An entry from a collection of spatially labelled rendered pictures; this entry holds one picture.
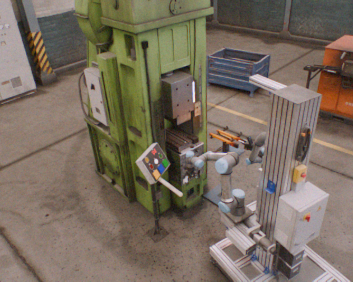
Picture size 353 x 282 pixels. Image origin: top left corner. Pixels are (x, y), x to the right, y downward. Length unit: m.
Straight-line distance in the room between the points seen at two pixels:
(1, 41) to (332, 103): 6.65
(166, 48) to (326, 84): 3.79
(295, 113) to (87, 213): 3.06
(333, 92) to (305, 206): 4.02
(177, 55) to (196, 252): 2.16
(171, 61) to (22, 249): 2.76
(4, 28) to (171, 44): 5.15
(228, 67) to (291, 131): 4.98
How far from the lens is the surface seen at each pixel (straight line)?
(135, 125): 3.80
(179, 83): 3.40
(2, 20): 8.00
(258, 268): 3.54
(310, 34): 10.94
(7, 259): 4.42
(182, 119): 3.61
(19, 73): 8.27
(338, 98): 6.55
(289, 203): 2.73
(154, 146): 3.39
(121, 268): 3.87
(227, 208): 2.93
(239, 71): 7.23
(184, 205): 4.26
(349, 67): 6.15
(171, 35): 3.41
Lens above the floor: 3.04
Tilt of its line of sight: 32 degrees down
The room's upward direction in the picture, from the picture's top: 3 degrees counter-clockwise
